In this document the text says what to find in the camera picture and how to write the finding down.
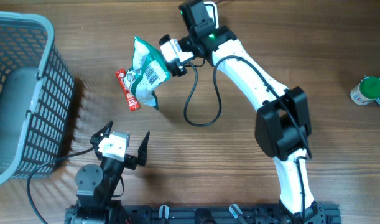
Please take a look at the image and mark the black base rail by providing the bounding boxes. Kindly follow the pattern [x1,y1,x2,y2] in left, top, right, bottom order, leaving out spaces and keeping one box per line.
[64,203,342,224]

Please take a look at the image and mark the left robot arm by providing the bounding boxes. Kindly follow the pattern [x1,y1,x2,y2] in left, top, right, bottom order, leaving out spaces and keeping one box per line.
[65,121,150,223]

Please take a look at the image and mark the grey plastic mesh basket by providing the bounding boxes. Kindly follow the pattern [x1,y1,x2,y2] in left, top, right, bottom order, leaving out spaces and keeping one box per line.
[0,11,75,185]

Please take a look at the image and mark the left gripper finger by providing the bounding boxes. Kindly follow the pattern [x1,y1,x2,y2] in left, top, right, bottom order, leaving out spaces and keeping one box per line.
[137,131,150,166]
[90,121,113,152]

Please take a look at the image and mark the white barcode scanner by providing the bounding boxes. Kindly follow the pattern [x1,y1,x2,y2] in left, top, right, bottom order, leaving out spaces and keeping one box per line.
[204,1,219,28]

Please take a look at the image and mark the black left camera cable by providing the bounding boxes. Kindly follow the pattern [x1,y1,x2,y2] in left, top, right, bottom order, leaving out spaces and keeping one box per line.
[25,146,96,224]

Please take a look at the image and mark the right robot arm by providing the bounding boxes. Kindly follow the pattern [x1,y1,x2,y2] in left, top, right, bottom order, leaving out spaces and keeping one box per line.
[159,1,318,223]

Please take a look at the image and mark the green lid jar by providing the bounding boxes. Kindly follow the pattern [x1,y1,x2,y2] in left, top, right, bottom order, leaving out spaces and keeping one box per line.
[350,77,380,106]

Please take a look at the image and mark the green 3M glove package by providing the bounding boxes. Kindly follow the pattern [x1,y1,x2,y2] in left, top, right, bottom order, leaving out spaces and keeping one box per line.
[123,36,170,110]

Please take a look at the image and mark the red coffee stick sachet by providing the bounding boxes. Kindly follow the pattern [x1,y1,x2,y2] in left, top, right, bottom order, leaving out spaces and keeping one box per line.
[115,69,140,111]

